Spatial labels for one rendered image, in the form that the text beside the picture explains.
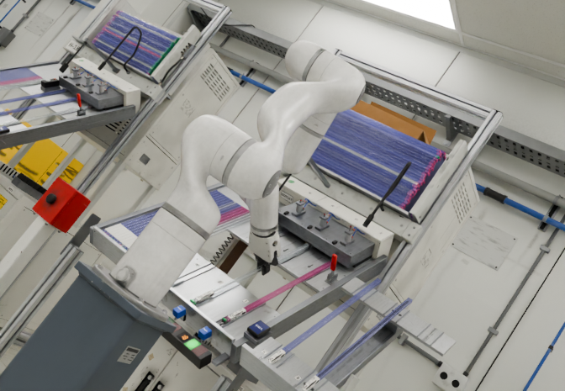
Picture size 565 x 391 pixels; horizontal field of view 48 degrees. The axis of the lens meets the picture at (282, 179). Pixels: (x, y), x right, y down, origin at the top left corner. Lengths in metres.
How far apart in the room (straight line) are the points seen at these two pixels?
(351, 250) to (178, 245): 0.90
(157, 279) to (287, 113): 0.47
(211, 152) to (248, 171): 0.09
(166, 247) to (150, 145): 1.92
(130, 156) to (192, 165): 1.82
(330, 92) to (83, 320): 0.75
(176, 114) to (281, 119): 1.85
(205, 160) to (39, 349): 0.50
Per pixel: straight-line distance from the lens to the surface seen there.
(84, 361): 1.31
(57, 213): 2.47
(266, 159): 1.33
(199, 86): 3.27
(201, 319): 1.80
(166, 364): 2.20
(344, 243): 2.11
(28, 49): 6.67
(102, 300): 1.31
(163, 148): 3.27
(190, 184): 1.33
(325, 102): 1.55
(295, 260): 2.10
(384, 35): 4.70
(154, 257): 1.32
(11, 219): 2.96
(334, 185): 2.37
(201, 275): 1.97
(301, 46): 1.63
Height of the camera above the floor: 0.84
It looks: 10 degrees up
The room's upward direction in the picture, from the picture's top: 37 degrees clockwise
